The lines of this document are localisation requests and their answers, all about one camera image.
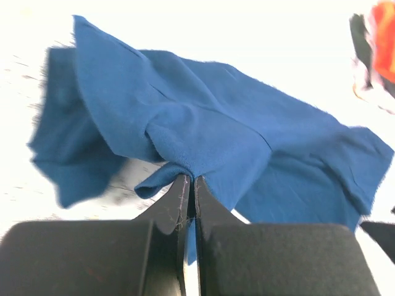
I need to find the orange folded t-shirt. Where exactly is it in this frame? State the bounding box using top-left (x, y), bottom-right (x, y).
top-left (371, 1), bottom-right (394, 83)

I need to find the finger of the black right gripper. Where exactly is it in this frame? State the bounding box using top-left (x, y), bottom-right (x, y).
top-left (360, 221), bottom-right (395, 263)

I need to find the white folded t-shirt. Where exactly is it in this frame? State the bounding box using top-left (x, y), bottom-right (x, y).
top-left (352, 57), bottom-right (394, 115)

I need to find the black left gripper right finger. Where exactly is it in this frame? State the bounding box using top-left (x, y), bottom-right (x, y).
top-left (194, 177), bottom-right (379, 296)

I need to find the blue Mickey print t-shirt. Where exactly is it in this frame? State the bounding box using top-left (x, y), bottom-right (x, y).
top-left (27, 14), bottom-right (395, 266)

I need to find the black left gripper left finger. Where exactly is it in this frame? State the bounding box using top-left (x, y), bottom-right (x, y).
top-left (1, 175), bottom-right (189, 296)

